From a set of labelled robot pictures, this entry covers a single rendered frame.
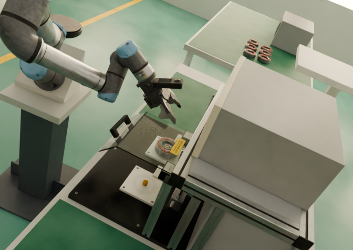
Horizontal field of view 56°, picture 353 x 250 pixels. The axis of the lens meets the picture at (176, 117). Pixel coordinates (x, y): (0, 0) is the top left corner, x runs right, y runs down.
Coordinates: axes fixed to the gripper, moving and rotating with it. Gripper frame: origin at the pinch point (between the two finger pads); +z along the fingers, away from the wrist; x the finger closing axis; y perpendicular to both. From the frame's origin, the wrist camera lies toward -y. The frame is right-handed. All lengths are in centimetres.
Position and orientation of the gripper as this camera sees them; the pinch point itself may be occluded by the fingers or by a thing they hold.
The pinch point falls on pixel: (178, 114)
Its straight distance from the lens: 135.8
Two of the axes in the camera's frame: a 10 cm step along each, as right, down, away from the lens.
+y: -8.3, 3.7, 4.3
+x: -1.8, 5.5, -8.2
